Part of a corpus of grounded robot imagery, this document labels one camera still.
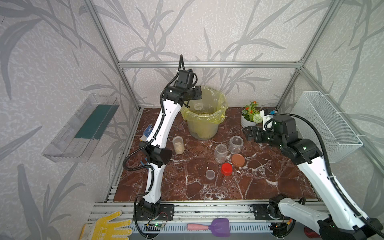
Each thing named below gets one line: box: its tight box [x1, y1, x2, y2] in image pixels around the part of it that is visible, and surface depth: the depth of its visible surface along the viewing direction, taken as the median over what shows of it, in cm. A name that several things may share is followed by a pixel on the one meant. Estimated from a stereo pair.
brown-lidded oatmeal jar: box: [228, 135, 244, 154], surface depth 93 cm
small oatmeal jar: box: [194, 103, 204, 111], surface depth 86 cm
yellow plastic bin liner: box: [180, 86, 228, 124], surface depth 84 cm
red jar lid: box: [221, 162, 233, 176], surface depth 89 cm
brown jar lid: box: [231, 153, 245, 167], surface depth 93 cm
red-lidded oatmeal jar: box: [214, 143, 228, 164], surface depth 88 cm
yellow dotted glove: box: [79, 210, 133, 240], surface depth 71 cm
